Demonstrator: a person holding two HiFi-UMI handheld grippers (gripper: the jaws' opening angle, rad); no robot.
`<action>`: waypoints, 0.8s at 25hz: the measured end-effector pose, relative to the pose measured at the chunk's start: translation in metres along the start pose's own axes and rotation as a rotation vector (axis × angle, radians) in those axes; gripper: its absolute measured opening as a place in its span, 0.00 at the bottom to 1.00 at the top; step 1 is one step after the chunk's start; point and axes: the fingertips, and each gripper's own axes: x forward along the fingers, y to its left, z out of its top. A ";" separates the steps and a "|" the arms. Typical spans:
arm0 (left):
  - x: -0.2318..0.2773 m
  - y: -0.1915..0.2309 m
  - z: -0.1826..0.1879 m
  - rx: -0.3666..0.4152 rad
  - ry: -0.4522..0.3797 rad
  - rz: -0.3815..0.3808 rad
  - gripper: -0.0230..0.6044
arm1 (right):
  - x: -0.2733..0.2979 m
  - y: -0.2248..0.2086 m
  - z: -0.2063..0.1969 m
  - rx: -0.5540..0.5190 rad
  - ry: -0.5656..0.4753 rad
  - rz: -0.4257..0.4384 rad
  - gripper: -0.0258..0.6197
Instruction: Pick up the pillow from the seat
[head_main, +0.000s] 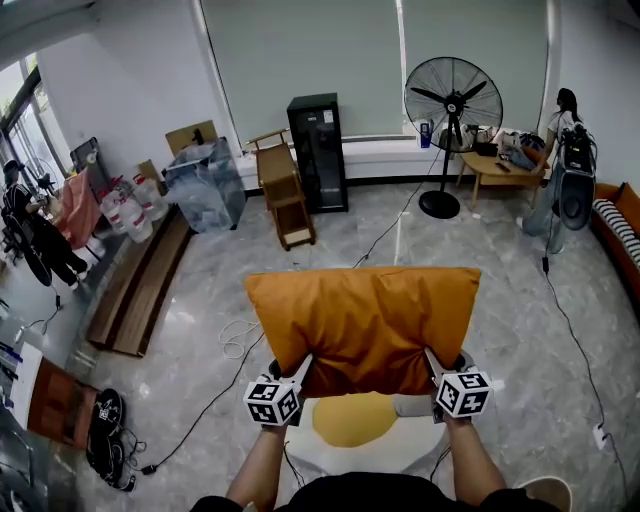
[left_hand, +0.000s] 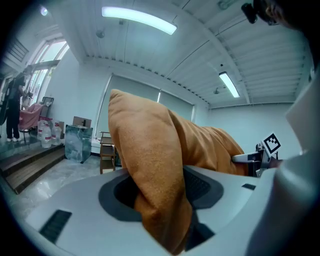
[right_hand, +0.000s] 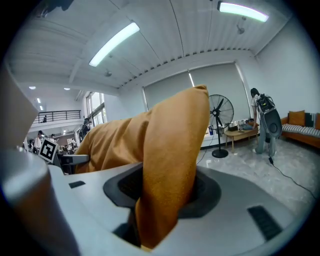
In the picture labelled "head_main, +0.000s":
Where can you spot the light wooden table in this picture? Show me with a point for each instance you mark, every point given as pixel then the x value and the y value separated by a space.
pixel 500 175

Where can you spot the brown wooden box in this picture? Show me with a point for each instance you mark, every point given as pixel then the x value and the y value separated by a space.
pixel 60 405

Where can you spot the beige round stool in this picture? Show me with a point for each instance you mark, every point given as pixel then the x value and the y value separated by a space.
pixel 547 492

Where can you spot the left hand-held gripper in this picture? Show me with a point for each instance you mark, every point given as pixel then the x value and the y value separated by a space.
pixel 270 402

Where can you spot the orange pillow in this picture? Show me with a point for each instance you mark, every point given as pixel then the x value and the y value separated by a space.
pixel 365 325

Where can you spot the white power adapter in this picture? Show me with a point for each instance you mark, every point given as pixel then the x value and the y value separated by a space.
pixel 599 435

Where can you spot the black pedestal fan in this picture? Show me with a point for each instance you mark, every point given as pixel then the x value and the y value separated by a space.
pixel 452 107

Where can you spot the person's black shirt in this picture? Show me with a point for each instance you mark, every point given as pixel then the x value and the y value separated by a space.
pixel 370 492

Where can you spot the person's left forearm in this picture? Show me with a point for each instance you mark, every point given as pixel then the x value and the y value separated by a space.
pixel 257 470

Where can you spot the brown cardboard box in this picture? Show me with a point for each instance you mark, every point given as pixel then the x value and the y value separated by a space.
pixel 185 135

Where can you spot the clear plastic-wrapped box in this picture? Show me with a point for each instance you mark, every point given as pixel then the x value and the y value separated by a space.
pixel 210 190

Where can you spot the large clear water jug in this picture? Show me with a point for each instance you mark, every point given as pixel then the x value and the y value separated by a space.
pixel 119 187
pixel 136 222
pixel 152 197
pixel 112 212

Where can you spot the white seat with yellow cushion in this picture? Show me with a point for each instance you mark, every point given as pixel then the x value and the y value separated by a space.
pixel 350 420

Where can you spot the black white striped cushion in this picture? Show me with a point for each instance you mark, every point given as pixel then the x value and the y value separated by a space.
pixel 620 225

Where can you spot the white flat panel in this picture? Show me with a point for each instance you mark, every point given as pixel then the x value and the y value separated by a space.
pixel 27 380

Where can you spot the pink cloth cover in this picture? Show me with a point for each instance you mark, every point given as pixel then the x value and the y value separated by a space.
pixel 80 210

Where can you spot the blue bag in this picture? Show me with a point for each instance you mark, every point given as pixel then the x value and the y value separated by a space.
pixel 527 150

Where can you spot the black glass-door cabinet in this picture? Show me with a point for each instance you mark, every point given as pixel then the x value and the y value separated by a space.
pixel 320 155

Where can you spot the brown wooden planks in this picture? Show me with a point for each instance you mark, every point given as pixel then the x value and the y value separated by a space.
pixel 140 285

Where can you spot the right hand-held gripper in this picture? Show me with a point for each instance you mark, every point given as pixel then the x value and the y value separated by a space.
pixel 465 395

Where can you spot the beige bag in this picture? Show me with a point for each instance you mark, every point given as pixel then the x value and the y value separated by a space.
pixel 465 137

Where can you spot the wooden trolley chair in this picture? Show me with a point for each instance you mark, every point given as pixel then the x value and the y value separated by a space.
pixel 285 195

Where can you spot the person's right forearm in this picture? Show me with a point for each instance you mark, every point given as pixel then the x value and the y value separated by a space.
pixel 472 460

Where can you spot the blue bottle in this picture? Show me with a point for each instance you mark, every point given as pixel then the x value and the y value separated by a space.
pixel 425 136

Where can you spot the orange sofa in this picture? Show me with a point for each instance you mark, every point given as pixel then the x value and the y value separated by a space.
pixel 615 235

